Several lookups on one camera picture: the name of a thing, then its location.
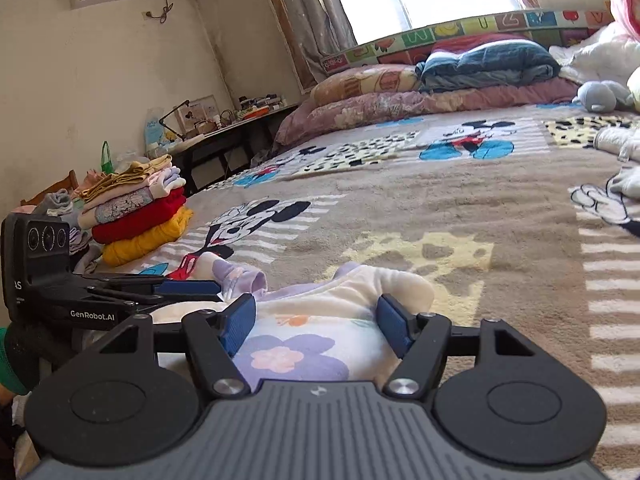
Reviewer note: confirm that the cream quilt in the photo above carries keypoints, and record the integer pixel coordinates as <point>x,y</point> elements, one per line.
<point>635,87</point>

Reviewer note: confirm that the wooden chair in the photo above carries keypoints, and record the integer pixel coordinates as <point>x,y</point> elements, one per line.
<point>60,185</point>

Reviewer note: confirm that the mauve floral pillow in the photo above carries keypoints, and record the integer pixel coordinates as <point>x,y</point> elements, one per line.
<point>400,107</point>

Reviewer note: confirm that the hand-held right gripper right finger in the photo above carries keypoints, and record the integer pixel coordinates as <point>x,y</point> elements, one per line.
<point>392,325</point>

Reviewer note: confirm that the pink rolled quilt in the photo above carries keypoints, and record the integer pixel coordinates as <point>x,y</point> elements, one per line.
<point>627,5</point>

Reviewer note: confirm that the printed cartoon blanket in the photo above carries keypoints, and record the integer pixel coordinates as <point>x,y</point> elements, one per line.
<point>450,220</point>

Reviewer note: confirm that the maroon folded blanket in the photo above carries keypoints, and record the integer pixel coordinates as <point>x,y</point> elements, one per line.
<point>475,42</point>

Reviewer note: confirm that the colourful letter headboard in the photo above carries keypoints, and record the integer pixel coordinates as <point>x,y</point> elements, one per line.
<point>415,37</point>

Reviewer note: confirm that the blue folded quilt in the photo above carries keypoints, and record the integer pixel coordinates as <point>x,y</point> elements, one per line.
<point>490,67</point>

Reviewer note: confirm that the cream floral pajama garment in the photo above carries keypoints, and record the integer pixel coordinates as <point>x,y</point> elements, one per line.
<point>310,320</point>

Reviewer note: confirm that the black desk lamp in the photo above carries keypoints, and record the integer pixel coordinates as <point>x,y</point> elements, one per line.
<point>172,112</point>

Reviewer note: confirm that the dark desk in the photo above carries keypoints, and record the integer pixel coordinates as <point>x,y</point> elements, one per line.
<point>225,132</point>

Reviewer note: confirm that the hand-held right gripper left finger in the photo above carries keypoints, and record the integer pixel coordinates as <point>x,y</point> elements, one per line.
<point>240,325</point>

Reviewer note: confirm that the pink lavender folded garment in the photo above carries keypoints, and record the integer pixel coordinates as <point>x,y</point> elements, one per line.
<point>167,182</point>

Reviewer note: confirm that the white pillow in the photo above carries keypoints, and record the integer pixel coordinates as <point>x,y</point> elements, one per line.
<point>600,55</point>

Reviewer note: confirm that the beige folded sweatshirt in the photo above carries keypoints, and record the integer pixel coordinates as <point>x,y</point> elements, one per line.
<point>90,215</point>

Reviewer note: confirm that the patterned curtain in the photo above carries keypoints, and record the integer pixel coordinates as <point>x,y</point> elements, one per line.
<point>310,10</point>

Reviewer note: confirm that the orange floral pillow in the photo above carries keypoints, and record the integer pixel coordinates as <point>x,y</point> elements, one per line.
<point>365,85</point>

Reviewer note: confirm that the red folded sweater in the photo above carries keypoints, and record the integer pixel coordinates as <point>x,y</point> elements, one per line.
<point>140,222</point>

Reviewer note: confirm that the yellow folded sweater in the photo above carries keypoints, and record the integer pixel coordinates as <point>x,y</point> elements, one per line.
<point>145,245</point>

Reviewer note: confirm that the grey plush toy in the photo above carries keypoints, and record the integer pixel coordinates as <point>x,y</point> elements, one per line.
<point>600,96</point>

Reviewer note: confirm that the cardboard picture box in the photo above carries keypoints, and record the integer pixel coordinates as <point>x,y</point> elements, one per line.
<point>202,110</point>

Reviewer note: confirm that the mustard folded garment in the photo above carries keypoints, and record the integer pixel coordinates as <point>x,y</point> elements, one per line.
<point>125,175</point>

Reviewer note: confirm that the white quilted garment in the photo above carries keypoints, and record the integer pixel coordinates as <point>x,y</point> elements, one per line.
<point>617,142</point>

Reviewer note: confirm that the blue and white packet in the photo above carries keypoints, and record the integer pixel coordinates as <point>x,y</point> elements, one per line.
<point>154,132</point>

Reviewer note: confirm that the pale grey cloth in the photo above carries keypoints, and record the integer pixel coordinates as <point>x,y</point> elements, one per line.
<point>627,182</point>

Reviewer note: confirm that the pile of loose clothes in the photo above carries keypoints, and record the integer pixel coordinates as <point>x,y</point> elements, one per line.
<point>57,205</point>

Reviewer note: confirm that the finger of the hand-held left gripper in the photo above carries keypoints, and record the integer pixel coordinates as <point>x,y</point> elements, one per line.
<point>190,288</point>

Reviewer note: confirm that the grey printed folded garment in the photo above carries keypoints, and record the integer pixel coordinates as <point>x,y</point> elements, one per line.
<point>122,207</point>

